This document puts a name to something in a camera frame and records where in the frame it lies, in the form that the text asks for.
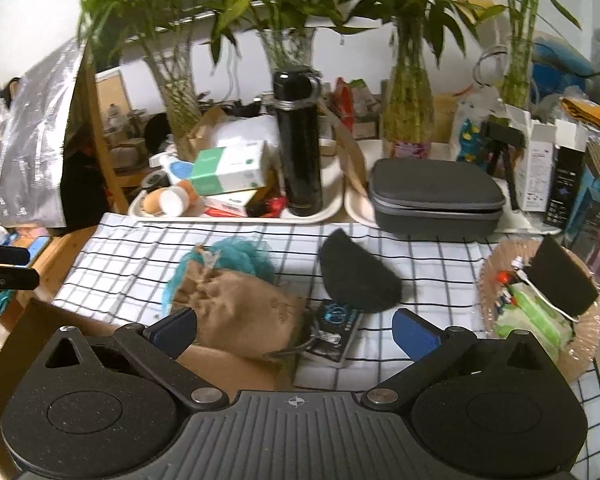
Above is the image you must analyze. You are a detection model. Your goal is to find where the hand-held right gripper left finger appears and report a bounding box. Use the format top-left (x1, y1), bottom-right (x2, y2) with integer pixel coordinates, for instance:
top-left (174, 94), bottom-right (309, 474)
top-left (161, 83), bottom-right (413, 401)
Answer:
top-left (42, 307), bottom-right (231, 411)

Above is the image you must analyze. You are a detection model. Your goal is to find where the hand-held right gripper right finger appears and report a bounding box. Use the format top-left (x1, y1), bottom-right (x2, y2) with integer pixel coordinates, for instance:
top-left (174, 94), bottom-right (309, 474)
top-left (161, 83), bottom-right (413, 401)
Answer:
top-left (362, 308), bottom-right (556, 409)

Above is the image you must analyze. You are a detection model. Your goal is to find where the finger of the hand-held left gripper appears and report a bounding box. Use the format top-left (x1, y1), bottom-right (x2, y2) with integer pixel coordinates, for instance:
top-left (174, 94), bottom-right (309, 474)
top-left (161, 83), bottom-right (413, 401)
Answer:
top-left (0, 242), bottom-right (32, 267)
top-left (0, 267), bottom-right (40, 292)

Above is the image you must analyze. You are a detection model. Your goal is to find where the cardboard box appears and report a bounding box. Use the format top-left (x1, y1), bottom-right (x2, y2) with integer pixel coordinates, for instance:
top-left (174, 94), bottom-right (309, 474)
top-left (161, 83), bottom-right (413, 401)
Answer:
top-left (0, 297), bottom-right (306, 480)

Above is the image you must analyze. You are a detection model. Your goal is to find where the brown drawstring pouch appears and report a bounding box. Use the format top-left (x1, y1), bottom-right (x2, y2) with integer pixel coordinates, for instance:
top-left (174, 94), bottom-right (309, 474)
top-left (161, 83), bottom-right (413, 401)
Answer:
top-left (171, 259), bottom-right (308, 361)

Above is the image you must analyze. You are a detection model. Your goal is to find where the dark wipes packet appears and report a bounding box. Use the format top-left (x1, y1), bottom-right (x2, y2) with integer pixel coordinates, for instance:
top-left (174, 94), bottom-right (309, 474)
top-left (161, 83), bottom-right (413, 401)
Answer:
top-left (300, 299), bottom-right (365, 367)

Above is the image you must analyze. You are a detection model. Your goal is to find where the black soft pouch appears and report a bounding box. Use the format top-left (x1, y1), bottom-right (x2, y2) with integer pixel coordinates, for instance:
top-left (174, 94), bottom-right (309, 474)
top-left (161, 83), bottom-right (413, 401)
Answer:
top-left (317, 228), bottom-right (405, 314)

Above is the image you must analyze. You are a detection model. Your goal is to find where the teal mesh bath pouf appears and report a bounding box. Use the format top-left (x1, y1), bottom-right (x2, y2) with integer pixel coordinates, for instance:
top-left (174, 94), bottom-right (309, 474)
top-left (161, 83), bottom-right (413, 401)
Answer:
top-left (162, 236), bottom-right (271, 316)

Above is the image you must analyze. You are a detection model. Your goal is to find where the green wipes packet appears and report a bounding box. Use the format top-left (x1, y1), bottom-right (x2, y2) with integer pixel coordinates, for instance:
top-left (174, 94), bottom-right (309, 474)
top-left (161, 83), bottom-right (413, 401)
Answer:
top-left (505, 282), bottom-right (548, 311)
top-left (495, 302), bottom-right (572, 357)

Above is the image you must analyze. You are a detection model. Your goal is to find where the checked tablecloth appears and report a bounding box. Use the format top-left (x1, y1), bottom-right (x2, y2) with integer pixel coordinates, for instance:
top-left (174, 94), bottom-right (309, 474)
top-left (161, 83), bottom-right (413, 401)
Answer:
top-left (52, 212), bottom-right (600, 480)

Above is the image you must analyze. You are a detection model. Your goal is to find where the silver plastic bag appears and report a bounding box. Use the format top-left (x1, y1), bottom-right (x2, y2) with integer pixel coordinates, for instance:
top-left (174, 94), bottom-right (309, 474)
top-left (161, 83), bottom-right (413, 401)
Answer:
top-left (0, 39), bottom-right (89, 232)

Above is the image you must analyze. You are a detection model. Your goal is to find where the orange bottle white cap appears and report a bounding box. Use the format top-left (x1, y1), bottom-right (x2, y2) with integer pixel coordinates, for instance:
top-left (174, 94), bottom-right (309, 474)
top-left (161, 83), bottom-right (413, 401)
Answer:
top-left (159, 182), bottom-right (197, 216)

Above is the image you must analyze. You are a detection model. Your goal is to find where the red white carton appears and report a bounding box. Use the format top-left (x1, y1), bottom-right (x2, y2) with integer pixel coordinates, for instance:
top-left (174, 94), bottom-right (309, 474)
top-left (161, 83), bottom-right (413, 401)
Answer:
top-left (202, 189), bottom-right (268, 218)

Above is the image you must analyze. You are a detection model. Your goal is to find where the grey hard case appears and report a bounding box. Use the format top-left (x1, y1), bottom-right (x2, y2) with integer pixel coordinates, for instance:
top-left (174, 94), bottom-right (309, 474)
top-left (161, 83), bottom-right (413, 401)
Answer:
top-left (368, 158), bottom-right (506, 241)

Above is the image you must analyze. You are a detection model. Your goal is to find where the white blue bottle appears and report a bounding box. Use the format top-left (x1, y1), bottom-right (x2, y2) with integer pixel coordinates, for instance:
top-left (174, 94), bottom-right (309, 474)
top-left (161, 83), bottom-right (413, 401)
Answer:
top-left (159, 155), bottom-right (197, 187)

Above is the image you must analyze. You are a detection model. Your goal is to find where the red packet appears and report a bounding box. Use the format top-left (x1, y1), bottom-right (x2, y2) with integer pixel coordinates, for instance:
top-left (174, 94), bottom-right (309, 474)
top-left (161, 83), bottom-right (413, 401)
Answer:
top-left (250, 196), bottom-right (288, 218)

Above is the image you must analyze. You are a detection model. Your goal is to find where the green white tissue box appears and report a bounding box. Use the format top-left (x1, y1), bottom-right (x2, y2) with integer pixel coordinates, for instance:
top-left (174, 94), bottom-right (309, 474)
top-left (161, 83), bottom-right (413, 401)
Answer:
top-left (187, 140), bottom-right (271, 197)

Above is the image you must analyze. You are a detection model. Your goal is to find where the brown paper bag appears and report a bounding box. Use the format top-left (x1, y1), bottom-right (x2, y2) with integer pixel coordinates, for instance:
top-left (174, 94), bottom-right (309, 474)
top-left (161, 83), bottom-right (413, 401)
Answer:
top-left (184, 105), bottom-right (237, 161)
top-left (320, 102), bottom-right (377, 197)

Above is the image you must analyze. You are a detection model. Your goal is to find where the patterned white packet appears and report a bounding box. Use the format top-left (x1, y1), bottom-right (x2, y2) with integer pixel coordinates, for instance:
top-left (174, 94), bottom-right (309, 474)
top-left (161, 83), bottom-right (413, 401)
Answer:
top-left (451, 101), bottom-right (492, 166)

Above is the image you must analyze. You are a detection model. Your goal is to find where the black carton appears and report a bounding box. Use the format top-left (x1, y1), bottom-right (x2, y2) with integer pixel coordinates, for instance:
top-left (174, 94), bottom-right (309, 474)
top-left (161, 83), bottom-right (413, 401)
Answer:
top-left (541, 145), bottom-right (589, 229)

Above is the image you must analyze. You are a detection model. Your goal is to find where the black thermos bottle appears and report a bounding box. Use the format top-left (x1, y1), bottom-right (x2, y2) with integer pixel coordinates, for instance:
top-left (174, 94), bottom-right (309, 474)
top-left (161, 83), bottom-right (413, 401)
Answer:
top-left (272, 67), bottom-right (324, 218)

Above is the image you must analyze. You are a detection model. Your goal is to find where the black mini tripod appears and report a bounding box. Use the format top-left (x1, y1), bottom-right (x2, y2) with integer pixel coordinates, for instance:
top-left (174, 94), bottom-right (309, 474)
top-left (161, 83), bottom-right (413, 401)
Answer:
top-left (481, 120), bottom-right (527, 212)

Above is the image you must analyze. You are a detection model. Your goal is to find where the blue carton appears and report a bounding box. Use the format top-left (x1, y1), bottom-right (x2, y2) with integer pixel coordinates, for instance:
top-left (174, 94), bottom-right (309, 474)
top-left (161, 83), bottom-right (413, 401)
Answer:
top-left (561, 157), bottom-right (600, 243)

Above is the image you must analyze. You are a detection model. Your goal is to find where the glass vase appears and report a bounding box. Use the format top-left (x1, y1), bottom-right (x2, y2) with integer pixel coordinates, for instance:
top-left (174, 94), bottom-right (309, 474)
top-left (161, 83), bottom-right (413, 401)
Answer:
top-left (381, 16), bottom-right (437, 159)
top-left (499, 35), bottom-right (537, 111)
top-left (142, 45), bottom-right (204, 161)
top-left (256, 27), bottom-right (317, 75)

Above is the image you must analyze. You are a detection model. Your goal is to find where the yellow bag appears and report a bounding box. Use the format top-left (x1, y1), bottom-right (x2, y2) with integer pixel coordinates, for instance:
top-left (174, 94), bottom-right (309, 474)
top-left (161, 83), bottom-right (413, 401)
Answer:
top-left (560, 96), bottom-right (600, 135)

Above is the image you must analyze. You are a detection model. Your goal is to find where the wooden frame post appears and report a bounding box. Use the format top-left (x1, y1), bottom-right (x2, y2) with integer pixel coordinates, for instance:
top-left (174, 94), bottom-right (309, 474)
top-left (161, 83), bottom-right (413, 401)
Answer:
top-left (81, 42), bottom-right (132, 217)

